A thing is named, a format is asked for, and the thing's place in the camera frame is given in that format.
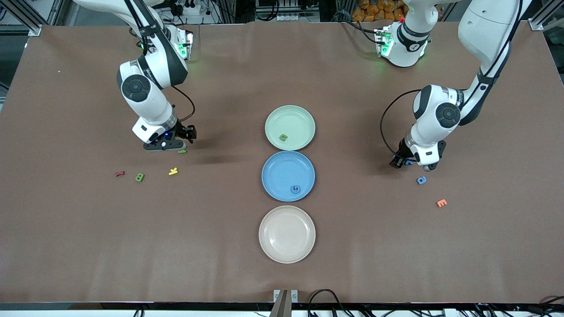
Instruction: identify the blue round plate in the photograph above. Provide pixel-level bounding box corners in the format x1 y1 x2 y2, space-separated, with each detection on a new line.
261 151 316 203

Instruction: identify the pale green round plate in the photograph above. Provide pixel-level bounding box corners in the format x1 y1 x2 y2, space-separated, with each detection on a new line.
265 105 316 151

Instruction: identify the beige round plate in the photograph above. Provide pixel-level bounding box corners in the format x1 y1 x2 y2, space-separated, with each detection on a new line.
259 205 316 264

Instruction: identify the brown table cover sheet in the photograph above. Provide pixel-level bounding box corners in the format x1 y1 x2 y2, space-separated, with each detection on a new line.
0 21 564 305

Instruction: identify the orange fruit mesh bag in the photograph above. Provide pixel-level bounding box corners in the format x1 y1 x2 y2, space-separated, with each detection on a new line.
352 0 407 22

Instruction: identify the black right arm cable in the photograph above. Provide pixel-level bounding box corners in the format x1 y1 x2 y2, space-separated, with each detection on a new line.
123 0 196 124

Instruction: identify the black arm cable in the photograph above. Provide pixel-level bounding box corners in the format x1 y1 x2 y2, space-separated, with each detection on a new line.
123 0 196 124
380 0 525 155

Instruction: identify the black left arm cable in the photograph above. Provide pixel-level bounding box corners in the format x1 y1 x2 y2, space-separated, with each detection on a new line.
380 0 525 155

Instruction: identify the black looped table-edge cable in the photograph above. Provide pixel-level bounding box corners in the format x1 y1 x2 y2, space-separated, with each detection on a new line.
307 289 351 317

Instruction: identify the aluminium frame profile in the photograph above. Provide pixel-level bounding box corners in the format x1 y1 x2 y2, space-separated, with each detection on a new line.
0 0 49 37
529 0 564 31

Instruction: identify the silver edge bracket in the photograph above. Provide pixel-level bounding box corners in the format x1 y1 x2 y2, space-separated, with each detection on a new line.
273 289 299 304

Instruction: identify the brown wedge post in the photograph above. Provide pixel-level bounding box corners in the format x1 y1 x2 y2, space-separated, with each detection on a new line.
269 289 293 317

